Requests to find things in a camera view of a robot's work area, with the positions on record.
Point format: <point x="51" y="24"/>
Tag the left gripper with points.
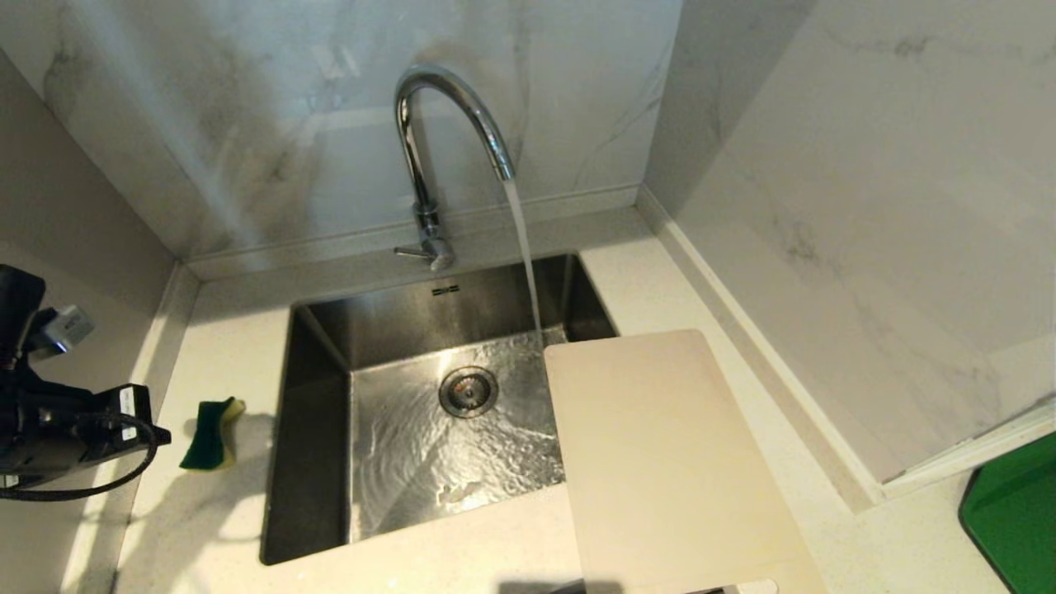
<point x="58" y="429"/>

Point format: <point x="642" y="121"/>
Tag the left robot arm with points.
<point x="16" y="301"/>

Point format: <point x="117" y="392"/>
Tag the chrome gooseneck faucet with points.
<point x="425" y="210"/>

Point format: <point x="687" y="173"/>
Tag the white plastic cutting board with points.
<point x="668" y="470"/>

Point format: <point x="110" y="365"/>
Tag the green and yellow sponge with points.
<point x="206" y="437"/>

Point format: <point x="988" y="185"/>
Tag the stainless steel sink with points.
<point x="412" y="462"/>

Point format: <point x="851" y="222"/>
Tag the round metal drain strainer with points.
<point x="468" y="391"/>

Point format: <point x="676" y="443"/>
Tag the green plastic tray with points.
<point x="1019" y="520"/>

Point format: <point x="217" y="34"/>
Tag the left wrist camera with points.
<point x="68" y="328"/>

